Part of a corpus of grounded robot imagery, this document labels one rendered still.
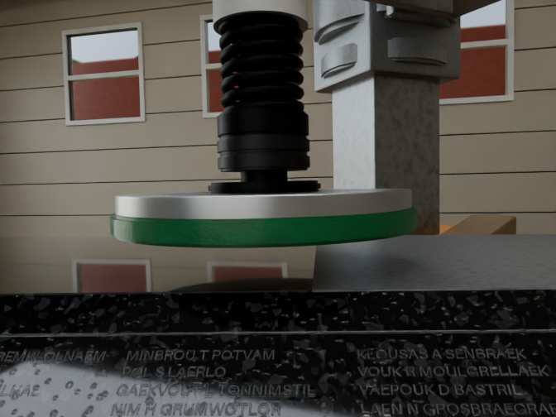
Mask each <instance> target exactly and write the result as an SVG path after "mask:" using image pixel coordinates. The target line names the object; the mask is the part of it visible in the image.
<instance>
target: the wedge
mask: <svg viewBox="0 0 556 417"><path fill-rule="evenodd" d="M509 234H516V217H515V216H490V215H471V216H470V217H468V218H466V219H464V220H463V221H462V222H460V223H458V224H456V225H455V226H453V227H452V228H450V229H449V230H447V231H445V232H443V233H442V234H440V235H509Z"/></svg>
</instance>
